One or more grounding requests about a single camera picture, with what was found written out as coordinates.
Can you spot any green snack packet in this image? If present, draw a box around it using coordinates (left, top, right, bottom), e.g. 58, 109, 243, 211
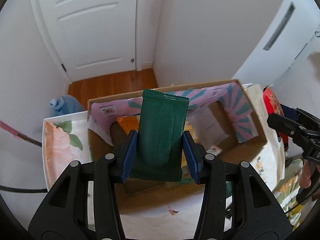
130, 89, 190, 182

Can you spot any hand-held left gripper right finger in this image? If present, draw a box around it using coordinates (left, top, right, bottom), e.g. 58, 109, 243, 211
182, 131, 293, 240

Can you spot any white wardrobe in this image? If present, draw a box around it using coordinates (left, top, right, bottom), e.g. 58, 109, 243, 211
231, 0, 320, 105

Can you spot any corn snack bag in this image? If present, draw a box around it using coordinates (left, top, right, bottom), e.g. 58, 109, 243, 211
205, 144, 223, 156

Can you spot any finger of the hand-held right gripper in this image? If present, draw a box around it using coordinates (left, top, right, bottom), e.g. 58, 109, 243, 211
281, 104, 320, 130
267, 113, 320, 153

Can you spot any black clothes rack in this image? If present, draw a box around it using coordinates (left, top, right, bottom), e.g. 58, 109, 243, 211
0, 184, 48, 194

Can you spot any blue water bottle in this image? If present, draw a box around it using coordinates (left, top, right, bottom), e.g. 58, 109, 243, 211
49, 95, 86, 117

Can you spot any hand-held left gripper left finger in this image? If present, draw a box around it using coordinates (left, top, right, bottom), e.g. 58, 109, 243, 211
27, 129, 138, 240

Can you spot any orange snack bag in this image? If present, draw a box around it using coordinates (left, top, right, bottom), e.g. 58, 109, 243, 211
115, 115, 141, 137

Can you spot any printed cardboard box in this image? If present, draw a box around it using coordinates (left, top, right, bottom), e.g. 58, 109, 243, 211
87, 79, 267, 195

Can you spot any recessed wardrobe handle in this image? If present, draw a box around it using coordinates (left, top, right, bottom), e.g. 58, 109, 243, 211
263, 2, 295, 51

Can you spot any red patterned bag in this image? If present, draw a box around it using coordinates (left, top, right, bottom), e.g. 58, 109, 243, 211
262, 87, 291, 157

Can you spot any person's right hand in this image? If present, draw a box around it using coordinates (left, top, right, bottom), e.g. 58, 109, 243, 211
299, 163, 313, 188

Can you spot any white door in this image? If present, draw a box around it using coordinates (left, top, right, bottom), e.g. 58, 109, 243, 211
29, 0, 140, 82

